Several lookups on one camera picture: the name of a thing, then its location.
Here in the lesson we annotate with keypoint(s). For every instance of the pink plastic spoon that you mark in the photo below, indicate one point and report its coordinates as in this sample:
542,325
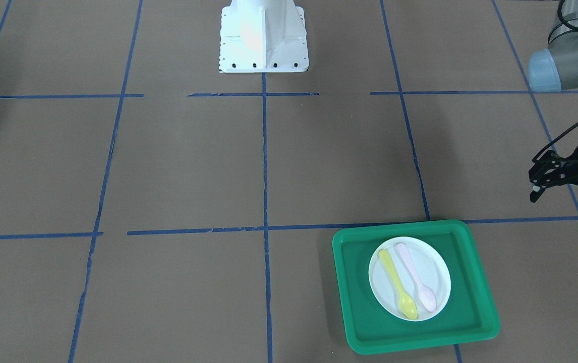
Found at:
424,293

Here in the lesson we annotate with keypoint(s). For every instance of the white round plate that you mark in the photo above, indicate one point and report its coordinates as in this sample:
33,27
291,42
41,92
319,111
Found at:
432,268

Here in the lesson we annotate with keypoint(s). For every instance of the yellow plastic spoon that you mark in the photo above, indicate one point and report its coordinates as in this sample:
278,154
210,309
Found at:
403,300

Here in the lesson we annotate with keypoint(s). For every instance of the green plastic tray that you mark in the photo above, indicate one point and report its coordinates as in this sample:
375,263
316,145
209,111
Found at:
470,314

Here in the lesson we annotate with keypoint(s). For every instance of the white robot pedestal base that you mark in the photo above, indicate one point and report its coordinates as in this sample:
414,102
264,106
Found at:
263,36

